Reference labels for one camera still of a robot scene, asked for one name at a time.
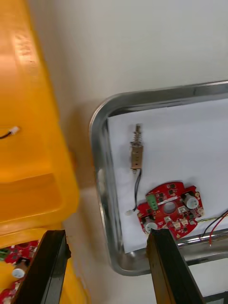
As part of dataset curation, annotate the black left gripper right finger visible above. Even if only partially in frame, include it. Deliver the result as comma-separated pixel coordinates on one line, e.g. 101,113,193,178
146,228,206,304

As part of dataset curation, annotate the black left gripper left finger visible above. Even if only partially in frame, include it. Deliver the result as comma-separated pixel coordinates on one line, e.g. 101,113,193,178
14,229,72,304

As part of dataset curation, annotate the red black green-yellow wire harness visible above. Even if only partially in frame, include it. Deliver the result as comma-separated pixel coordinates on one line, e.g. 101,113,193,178
199,209,228,247

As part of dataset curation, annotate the white paper sheet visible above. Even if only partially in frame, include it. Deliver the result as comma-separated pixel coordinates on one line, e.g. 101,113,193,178
106,98,228,254

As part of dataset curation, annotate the pile of small metal solenoids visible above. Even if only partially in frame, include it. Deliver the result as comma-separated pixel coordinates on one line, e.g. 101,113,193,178
0,125,20,140

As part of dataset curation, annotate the small metal solenoid with cable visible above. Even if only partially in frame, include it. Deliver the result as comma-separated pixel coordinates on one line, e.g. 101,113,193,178
124,123,144,217

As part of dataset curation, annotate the yellow-orange plastic bin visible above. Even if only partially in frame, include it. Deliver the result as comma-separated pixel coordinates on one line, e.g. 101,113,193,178
0,0,80,238
0,225,92,304

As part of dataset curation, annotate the steel tray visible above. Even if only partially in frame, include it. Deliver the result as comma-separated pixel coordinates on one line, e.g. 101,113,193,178
89,80,228,276

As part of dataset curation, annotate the round red circuit board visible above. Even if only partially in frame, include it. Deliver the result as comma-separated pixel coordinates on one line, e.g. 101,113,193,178
0,239,40,304
137,181,205,240

